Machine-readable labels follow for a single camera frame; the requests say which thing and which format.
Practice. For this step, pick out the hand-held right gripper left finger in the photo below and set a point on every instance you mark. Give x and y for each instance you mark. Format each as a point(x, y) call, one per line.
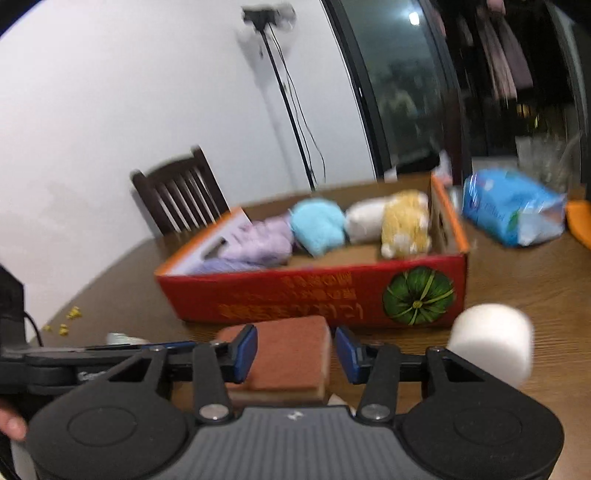
point(247, 353)

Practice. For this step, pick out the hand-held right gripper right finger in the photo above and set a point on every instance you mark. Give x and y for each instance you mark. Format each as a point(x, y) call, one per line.
point(351, 355)

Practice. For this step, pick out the lavender fluffy towel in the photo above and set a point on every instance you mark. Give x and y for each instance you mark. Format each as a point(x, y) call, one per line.
point(261, 240)

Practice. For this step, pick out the yellow plush toy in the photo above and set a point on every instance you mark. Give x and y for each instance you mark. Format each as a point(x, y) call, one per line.
point(406, 221)

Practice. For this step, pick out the person's left hand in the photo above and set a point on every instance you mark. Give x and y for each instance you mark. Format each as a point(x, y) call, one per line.
point(11, 420)

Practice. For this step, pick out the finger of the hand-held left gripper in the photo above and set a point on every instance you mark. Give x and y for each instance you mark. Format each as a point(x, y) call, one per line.
point(138, 346)

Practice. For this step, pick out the studio light on stand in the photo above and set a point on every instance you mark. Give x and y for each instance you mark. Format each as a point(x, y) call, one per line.
point(286, 92)

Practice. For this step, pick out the light blue plush toy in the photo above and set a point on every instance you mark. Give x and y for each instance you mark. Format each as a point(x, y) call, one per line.
point(318, 226)

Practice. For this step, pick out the orange flat item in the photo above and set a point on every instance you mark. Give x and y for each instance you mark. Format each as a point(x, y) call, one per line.
point(581, 226)

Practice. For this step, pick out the pink hanging coat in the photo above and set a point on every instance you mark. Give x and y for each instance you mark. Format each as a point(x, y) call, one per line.
point(505, 60)

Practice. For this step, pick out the blue tissue pack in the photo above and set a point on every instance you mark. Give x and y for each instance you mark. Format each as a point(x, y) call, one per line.
point(508, 207)

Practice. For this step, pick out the yellow crumbs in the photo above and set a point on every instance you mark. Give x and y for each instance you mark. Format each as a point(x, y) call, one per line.
point(69, 316)

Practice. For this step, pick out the purple cloth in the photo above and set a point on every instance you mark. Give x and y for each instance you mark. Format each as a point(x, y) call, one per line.
point(221, 266)

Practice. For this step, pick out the clear glass cup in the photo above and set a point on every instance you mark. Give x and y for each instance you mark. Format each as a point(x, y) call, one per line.
point(545, 161)

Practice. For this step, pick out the dark wooden chair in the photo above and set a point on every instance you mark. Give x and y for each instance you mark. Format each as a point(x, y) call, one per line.
point(184, 194)

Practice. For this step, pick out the brown sponge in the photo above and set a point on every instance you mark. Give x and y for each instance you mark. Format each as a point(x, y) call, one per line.
point(286, 355)

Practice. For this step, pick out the white plush toy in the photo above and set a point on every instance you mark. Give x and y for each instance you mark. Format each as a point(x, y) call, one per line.
point(364, 221)

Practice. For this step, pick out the sliding glass door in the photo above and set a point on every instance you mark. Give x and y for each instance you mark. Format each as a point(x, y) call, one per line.
point(406, 83)

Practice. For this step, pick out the red cardboard box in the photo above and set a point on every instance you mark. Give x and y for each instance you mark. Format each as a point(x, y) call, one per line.
point(300, 300)

